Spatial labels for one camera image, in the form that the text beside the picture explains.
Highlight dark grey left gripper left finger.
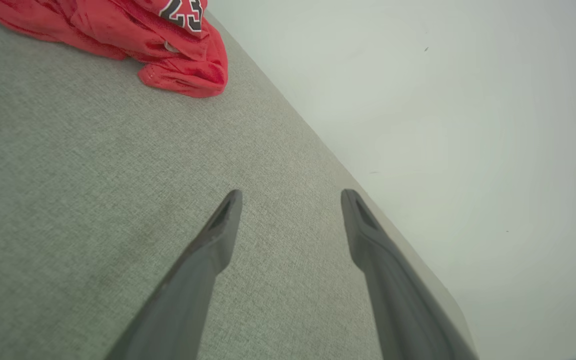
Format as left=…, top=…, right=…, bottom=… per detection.
left=105, top=189, right=243, bottom=360

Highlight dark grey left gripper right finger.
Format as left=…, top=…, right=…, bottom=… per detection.
left=341, top=188, right=479, bottom=360

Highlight red Bulls 23 shorts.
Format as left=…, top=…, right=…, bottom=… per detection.
left=0, top=0, right=229, bottom=98

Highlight grey fabric sofa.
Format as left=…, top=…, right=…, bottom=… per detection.
left=0, top=0, right=475, bottom=360

